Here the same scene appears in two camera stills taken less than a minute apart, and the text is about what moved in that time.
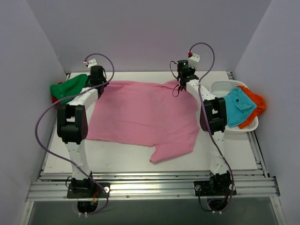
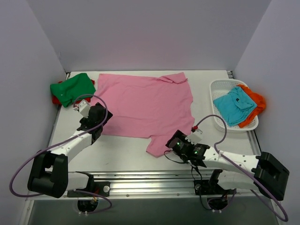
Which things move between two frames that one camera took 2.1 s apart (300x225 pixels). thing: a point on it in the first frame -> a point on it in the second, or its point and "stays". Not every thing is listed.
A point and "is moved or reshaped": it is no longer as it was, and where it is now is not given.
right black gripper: x=182 y=82 -> x=171 y=140
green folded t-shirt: x=69 y=88 stays
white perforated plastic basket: x=221 y=88 stays
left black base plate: x=88 y=190 stays
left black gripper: x=101 y=86 -> x=103 y=113
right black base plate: x=213 y=188 stays
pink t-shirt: x=161 y=116 is moved or reshaped
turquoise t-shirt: x=238 y=107 stays
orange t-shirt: x=258 y=100 stays
